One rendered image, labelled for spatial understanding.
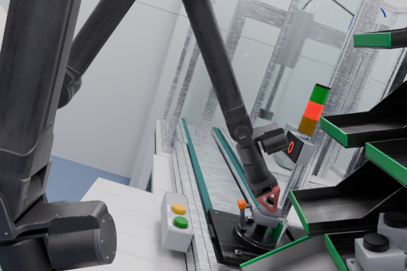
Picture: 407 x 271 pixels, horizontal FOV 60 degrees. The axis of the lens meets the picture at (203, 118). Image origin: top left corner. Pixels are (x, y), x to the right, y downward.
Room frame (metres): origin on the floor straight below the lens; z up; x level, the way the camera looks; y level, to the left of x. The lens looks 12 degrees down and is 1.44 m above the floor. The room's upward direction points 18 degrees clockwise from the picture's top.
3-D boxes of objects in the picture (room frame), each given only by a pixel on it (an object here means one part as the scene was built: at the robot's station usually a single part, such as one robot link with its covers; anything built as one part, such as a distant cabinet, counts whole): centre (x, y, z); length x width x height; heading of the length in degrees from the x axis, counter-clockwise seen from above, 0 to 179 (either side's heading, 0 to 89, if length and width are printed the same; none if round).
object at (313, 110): (1.09, -0.32, 1.34); 0.05 x 0.05 x 0.05
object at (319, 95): (1.09, -0.32, 1.39); 0.05 x 0.05 x 0.05
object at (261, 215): (0.88, -0.25, 1.06); 0.08 x 0.04 x 0.07; 103
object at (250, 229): (0.88, -0.24, 0.98); 0.14 x 0.14 x 0.02
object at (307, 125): (1.09, -0.32, 1.29); 0.05 x 0.05 x 0.05
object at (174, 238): (0.92, -0.01, 0.93); 0.21 x 0.07 x 0.06; 12
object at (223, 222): (0.88, -0.24, 0.96); 0.24 x 0.24 x 0.02; 12
